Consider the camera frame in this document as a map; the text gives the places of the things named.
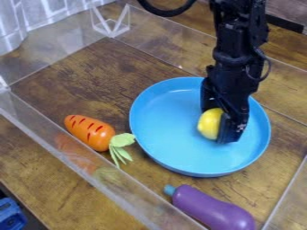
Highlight purple toy eggplant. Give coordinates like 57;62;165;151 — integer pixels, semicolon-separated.
163;185;255;230

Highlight blue object at corner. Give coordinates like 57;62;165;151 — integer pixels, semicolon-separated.
0;198;28;230

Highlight dark baseboard strip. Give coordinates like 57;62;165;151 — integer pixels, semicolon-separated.
266;14;305;34

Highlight orange toy carrot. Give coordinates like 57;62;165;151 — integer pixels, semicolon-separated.
65;114;137;167

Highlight white curtain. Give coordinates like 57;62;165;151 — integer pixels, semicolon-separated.
0;0;115;56

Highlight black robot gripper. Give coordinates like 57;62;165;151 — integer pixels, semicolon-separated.
201;49;266;144

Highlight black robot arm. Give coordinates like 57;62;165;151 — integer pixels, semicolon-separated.
201;0;271;144

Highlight clear acrylic enclosure wall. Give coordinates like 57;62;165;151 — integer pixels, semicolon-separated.
0;0;307;230

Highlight blue round tray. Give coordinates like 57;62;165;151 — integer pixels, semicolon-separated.
130;76;271;177

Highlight yellow lemon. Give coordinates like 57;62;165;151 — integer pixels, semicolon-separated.
197;108;223;140

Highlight black cable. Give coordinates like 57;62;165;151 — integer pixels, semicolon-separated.
137;0;274;83

